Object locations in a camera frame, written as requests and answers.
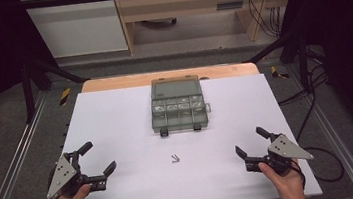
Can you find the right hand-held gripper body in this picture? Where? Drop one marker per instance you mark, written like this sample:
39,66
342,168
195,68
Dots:
287,150

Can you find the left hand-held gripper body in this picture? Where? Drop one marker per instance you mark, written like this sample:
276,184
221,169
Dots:
61,175

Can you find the small metal screw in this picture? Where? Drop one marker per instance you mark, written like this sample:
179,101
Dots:
175,162
175,157

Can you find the grey clear plastic organizer box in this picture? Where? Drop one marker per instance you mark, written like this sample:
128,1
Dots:
176,89

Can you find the person's right hand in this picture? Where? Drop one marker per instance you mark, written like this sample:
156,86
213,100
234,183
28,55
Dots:
288,184

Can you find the white table cover board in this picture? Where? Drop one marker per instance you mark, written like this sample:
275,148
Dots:
127,125

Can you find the pile of small metal parts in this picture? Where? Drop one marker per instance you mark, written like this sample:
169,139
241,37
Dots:
196,103
159,107
171,106
184,105

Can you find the wooden table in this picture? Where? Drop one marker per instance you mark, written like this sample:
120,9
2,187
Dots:
122,82

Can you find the white cabinet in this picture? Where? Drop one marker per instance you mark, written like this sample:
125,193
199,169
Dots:
77,27

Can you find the light wooden desk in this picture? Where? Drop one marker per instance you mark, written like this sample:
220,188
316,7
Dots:
187,2

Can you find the black metal frame stand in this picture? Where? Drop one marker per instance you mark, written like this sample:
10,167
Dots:
302,61
28,93

